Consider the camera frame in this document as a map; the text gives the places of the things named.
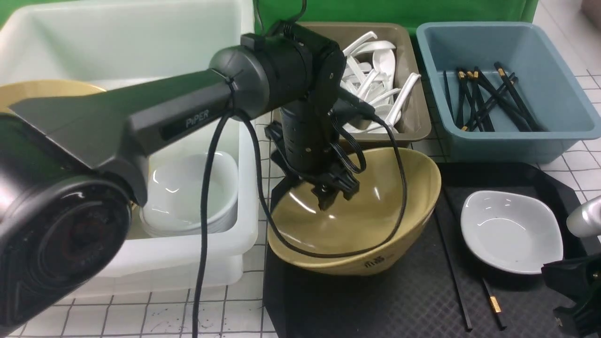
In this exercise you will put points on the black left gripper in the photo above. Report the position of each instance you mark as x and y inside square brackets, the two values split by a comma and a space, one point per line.
[308, 151]

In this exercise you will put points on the yellow noodle bowl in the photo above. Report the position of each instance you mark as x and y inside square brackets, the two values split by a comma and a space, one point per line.
[386, 216]

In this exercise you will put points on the white square sauce dish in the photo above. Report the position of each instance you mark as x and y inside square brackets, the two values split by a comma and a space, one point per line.
[511, 232]

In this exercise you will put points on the black chopstick gold band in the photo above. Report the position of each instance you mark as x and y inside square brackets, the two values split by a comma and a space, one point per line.
[494, 305]

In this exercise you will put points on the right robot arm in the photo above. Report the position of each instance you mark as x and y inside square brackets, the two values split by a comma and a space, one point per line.
[579, 279]

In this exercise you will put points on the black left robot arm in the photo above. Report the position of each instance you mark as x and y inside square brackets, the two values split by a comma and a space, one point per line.
[71, 166]

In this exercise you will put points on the white spoon right leaning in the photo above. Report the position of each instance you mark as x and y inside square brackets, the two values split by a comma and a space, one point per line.
[396, 109]

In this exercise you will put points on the olive-brown spoon bin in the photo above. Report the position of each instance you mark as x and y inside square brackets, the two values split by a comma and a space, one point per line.
[414, 124]

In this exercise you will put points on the stack of white dishes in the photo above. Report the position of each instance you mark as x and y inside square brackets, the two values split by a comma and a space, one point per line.
[174, 196]

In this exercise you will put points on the black serving tray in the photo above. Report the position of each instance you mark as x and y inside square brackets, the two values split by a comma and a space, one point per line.
[416, 297]

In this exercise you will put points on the black chopstick gold tip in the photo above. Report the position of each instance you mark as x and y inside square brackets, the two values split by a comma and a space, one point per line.
[467, 97]

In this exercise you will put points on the blue-grey chopstick bin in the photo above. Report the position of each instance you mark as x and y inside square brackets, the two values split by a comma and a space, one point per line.
[545, 84]

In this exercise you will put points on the black chopstick in bin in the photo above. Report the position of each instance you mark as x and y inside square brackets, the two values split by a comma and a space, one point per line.
[521, 107]

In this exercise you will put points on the large white plastic tub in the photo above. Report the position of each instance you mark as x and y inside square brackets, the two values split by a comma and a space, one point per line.
[114, 43]

